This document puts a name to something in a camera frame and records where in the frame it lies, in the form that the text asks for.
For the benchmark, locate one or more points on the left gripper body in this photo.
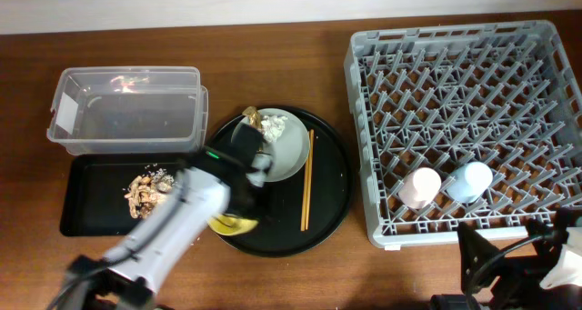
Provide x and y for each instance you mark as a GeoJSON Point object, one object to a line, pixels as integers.
{"type": "Point", "coordinates": [245, 196]}

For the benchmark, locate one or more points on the gold snack wrapper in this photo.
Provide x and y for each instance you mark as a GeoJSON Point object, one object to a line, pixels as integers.
{"type": "Point", "coordinates": [253, 116]}

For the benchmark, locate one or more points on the white tissue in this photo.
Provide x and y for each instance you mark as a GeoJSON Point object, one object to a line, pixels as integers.
{"type": "Point", "coordinates": [272, 127]}

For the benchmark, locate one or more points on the grey plate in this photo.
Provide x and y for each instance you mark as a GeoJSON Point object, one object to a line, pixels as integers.
{"type": "Point", "coordinates": [289, 152]}

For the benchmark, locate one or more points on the yellow bowl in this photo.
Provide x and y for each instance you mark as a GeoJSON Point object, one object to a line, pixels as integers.
{"type": "Point", "coordinates": [229, 225]}

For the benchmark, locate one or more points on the light blue cup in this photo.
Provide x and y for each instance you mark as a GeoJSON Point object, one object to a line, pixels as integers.
{"type": "Point", "coordinates": [470, 182]}

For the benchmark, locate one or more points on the wooden chopstick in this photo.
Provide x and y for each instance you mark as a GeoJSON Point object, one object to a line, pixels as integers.
{"type": "Point", "coordinates": [311, 184]}
{"type": "Point", "coordinates": [306, 184]}

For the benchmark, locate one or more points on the pink cup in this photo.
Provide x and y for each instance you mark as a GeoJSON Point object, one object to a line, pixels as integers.
{"type": "Point", "coordinates": [420, 188]}

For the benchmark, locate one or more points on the food scraps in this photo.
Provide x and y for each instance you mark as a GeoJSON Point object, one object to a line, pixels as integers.
{"type": "Point", "coordinates": [147, 191]}

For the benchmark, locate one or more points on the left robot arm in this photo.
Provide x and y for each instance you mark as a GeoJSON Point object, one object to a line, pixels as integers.
{"type": "Point", "coordinates": [215, 181]}

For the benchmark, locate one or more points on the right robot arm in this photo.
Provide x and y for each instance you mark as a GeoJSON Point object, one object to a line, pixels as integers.
{"type": "Point", "coordinates": [541, 271]}

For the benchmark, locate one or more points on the grey dishwasher rack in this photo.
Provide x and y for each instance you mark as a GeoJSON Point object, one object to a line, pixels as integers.
{"type": "Point", "coordinates": [502, 94]}

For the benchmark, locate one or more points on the round black serving tray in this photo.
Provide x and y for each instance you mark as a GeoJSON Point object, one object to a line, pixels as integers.
{"type": "Point", "coordinates": [333, 187]}

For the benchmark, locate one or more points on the clear plastic storage bin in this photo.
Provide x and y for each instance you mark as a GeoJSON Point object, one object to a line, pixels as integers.
{"type": "Point", "coordinates": [129, 110]}

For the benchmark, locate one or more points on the black rectangular tray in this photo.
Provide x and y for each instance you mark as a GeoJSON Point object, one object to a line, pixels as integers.
{"type": "Point", "coordinates": [95, 203]}

